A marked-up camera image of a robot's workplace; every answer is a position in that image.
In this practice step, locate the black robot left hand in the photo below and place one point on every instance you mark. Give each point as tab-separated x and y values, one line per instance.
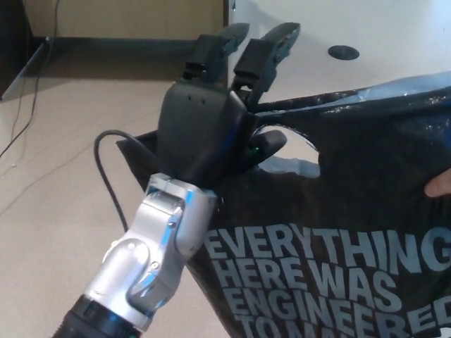
197	123

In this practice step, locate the person's bare hand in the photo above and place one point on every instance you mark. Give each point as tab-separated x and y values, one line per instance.
440	184

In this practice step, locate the black printed plastic bag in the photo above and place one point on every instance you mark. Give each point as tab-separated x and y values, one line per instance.
352	176

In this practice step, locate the black round desk grommet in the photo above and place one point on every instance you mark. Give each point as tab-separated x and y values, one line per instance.
344	52

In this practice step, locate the grey desk with dark side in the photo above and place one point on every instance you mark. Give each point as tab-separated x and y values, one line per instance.
370	28

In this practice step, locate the black furniture panel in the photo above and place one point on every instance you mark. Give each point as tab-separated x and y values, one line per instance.
12	42

